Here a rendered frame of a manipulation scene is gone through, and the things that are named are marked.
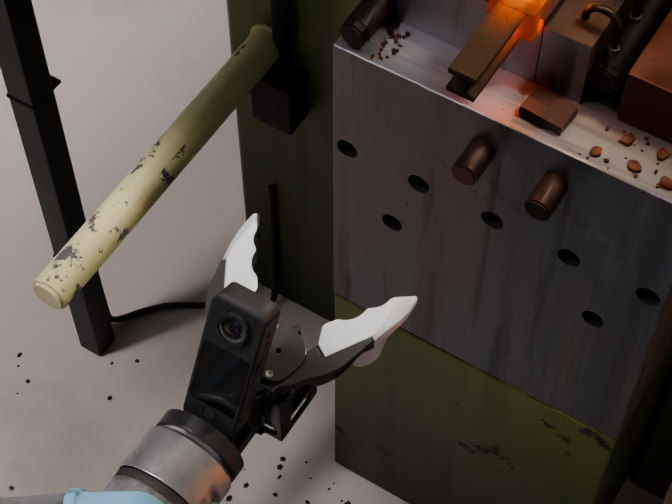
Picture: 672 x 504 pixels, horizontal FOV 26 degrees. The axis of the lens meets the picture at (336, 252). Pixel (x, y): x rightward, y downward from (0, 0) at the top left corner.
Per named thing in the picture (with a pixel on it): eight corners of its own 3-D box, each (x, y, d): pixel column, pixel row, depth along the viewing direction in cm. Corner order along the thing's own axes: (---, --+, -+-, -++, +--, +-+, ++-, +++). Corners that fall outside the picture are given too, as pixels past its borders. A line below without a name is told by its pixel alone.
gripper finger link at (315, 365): (357, 317, 114) (253, 353, 112) (357, 305, 112) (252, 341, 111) (380, 365, 111) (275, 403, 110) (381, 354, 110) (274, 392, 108)
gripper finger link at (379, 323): (412, 326, 118) (306, 363, 116) (415, 287, 113) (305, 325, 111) (428, 357, 117) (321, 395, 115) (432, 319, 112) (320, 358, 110)
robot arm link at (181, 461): (112, 451, 104) (205, 507, 102) (149, 402, 106) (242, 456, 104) (124, 494, 110) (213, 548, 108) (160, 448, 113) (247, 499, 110)
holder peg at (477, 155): (474, 190, 137) (476, 173, 135) (449, 178, 138) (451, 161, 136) (494, 162, 139) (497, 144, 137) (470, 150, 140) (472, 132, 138)
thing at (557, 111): (518, 114, 135) (519, 105, 134) (535, 94, 136) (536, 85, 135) (560, 136, 133) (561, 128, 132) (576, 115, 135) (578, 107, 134)
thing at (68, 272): (69, 321, 160) (62, 295, 155) (31, 299, 161) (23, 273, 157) (288, 63, 181) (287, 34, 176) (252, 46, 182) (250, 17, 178)
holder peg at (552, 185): (547, 226, 135) (550, 209, 133) (521, 213, 136) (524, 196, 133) (567, 196, 137) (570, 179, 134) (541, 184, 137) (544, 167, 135)
